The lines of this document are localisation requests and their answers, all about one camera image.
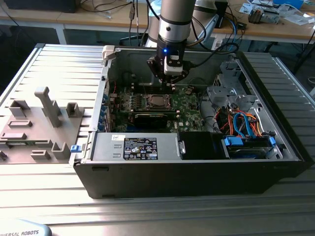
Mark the grey power supply unit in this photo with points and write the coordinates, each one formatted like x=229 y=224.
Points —
x=105 y=147

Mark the black PC case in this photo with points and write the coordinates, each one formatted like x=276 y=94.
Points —
x=172 y=179

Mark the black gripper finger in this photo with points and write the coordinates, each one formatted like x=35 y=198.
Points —
x=183 y=72
x=157 y=68

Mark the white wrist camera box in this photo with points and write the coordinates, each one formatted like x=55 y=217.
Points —
x=172 y=70

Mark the beige case latch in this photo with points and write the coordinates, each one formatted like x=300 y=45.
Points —
x=108 y=52

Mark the silver CPU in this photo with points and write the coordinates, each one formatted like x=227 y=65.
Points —
x=158 y=100

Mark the blue case latch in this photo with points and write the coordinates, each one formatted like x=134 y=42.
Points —
x=75 y=149

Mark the black computer box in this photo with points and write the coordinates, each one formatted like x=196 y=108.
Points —
x=37 y=5

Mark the grey metal drive cage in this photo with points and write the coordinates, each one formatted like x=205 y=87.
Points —
x=221 y=94

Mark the black graphics card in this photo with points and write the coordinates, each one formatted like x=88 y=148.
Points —
x=150 y=120

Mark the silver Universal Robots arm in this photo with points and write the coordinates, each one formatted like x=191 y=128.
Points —
x=174 y=14

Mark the black upright box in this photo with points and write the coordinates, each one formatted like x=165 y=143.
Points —
x=221 y=12

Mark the blue box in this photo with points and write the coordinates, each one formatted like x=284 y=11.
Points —
x=290 y=2

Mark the coin cell battery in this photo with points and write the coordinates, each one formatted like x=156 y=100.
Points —
x=189 y=91

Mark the copper CPU cooler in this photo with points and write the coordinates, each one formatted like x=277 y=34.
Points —
x=254 y=16

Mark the green motherboard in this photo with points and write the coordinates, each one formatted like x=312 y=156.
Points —
x=189 y=110

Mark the pale blue teach pendant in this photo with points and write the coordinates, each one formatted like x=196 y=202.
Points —
x=24 y=228

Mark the grey parts rack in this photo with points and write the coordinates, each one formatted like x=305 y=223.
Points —
x=37 y=137

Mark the grey metal device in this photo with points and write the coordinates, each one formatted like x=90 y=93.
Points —
x=270 y=17

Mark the blue disk carrier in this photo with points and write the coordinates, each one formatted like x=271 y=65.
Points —
x=232 y=142

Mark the wooden desk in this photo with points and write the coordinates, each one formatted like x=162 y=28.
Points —
x=270 y=30
x=73 y=18

